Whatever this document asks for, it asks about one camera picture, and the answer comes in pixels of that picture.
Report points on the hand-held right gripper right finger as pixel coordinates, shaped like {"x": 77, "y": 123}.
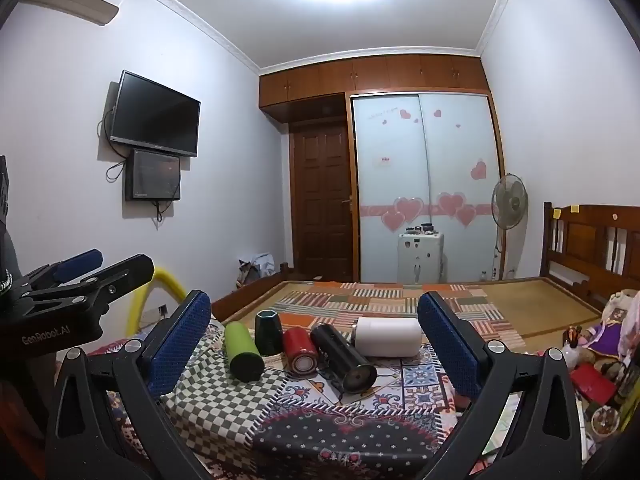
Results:
{"x": 449, "y": 342}

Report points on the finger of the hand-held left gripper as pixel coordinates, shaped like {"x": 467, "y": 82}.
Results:
{"x": 80, "y": 262}
{"x": 125, "y": 272}

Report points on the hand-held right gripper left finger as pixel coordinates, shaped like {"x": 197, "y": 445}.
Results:
{"x": 181, "y": 340}

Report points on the dark green faceted cup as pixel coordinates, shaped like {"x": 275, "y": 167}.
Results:
{"x": 269, "y": 332}

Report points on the yellow foam tube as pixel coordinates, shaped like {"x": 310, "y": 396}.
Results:
{"x": 172, "y": 285}

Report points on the striped patchwork blanket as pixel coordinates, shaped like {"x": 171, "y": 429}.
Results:
{"x": 385, "y": 300}

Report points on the checkered patchwork cloth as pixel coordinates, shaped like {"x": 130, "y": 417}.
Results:
{"x": 225, "y": 410}

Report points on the small white cabinet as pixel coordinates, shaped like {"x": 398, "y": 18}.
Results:
{"x": 420, "y": 260}

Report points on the woven bed mat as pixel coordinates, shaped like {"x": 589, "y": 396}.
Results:
{"x": 530, "y": 305}

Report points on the grey bag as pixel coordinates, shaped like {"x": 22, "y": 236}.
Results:
{"x": 255, "y": 270}

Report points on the black cylindrical flask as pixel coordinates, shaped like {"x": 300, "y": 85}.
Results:
{"x": 342, "y": 357}

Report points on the red can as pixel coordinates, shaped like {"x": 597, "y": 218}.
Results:
{"x": 299, "y": 350}

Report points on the small white bottle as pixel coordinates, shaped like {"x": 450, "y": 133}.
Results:
{"x": 571, "y": 355}

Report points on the red box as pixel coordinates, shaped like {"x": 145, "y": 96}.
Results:
{"x": 592, "y": 384}

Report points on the standing fan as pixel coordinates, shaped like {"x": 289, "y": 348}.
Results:
{"x": 510, "y": 205}

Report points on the purple doll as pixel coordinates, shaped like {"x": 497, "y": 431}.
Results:
{"x": 612, "y": 330}

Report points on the wooden bed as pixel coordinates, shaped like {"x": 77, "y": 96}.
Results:
{"x": 585, "y": 240}

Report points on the glass jar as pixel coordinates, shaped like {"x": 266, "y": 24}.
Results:
{"x": 605, "y": 421}

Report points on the brown wooden door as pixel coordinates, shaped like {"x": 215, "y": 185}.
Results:
{"x": 322, "y": 200}

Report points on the wooden wardrobe with heart stickers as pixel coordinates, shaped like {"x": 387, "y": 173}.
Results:
{"x": 390, "y": 160}

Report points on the white air conditioner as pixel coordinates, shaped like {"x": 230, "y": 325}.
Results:
{"x": 75, "y": 2}

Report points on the small black wall monitor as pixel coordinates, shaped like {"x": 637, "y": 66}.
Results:
{"x": 152, "y": 175}

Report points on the black wall television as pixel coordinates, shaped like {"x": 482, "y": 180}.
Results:
{"x": 155, "y": 112}

